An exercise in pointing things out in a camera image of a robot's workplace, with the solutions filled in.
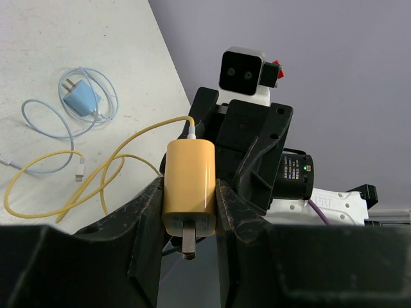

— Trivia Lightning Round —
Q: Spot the yellow charger plug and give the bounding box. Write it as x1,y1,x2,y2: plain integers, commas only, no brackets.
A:
161,139,216,260

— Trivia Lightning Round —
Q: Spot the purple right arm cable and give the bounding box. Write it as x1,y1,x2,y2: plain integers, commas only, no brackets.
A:
306,198,331,227

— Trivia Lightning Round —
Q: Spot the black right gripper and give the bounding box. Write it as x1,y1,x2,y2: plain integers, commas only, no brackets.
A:
159,86,295,216

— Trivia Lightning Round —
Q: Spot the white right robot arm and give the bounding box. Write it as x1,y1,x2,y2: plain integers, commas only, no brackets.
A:
189,87,378,226

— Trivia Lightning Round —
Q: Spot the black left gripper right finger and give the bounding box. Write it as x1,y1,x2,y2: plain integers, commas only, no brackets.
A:
216,180,410,307

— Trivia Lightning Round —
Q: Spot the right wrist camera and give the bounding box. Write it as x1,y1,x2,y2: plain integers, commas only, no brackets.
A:
218,46,284,107

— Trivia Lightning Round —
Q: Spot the aluminium rail frame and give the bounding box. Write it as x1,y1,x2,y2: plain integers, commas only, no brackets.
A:
365,209,410,226

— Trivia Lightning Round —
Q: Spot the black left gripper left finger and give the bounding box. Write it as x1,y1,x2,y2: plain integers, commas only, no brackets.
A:
1,177,164,307

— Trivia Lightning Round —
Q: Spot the blue charger plug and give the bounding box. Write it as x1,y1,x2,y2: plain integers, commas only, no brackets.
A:
62,78,101,117

